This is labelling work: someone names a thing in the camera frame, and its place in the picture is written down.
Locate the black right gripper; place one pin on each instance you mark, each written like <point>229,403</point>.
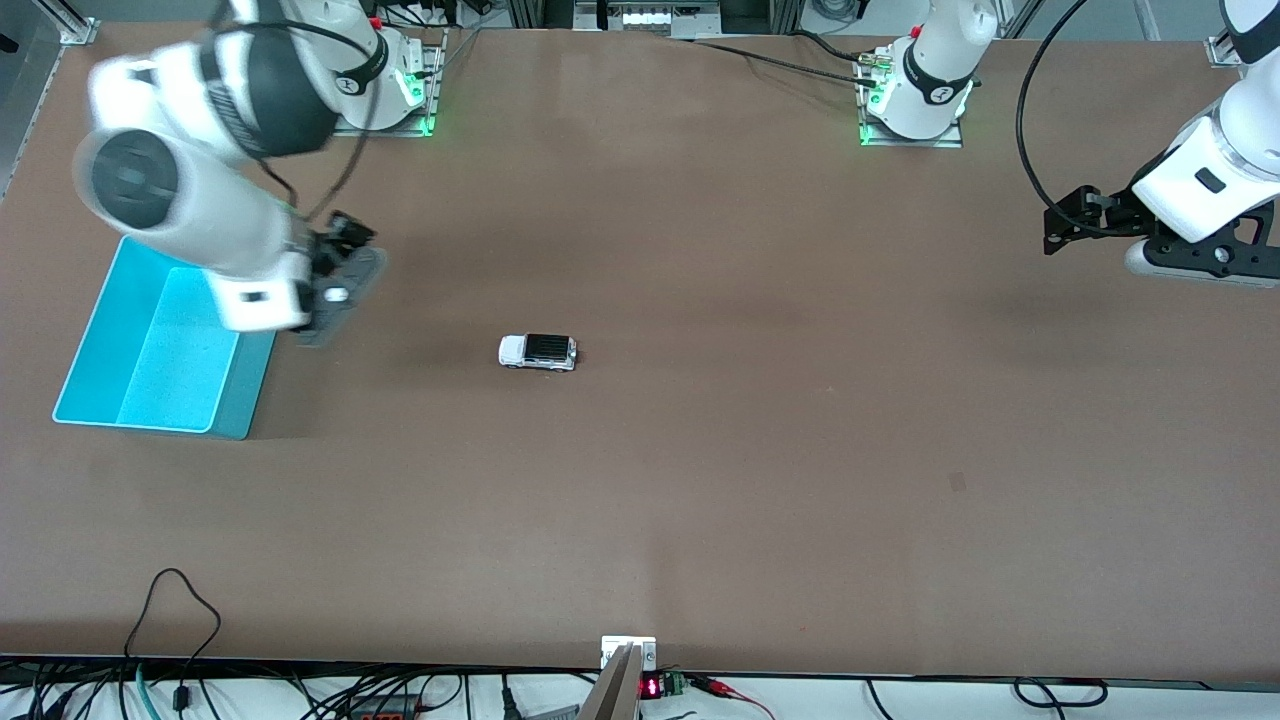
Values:
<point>327,252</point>

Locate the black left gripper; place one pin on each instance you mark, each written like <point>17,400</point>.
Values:
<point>1117,212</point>

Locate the white toy jeep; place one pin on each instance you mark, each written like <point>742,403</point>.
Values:
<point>515,350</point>

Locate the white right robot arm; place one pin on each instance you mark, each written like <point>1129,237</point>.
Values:
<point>200,210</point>

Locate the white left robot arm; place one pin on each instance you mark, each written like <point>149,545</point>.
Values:
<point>1210,160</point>

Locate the turquoise plastic bin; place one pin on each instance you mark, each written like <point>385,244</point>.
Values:
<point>150,370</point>

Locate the grey control box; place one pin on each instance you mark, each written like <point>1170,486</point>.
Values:
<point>650,15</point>

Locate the black power plug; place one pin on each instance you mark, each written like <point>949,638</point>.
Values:
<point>508,700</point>

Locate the grey metal bar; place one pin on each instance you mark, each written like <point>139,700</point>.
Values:
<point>615,695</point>

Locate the red LED display module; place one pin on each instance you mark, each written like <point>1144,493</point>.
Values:
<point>652,687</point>

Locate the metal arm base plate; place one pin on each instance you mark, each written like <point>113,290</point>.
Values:
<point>437,80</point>
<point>910,143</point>

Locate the aluminium corner bracket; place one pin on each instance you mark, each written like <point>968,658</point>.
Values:
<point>75,25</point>

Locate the white metal bracket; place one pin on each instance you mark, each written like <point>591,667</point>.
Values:
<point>612,648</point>

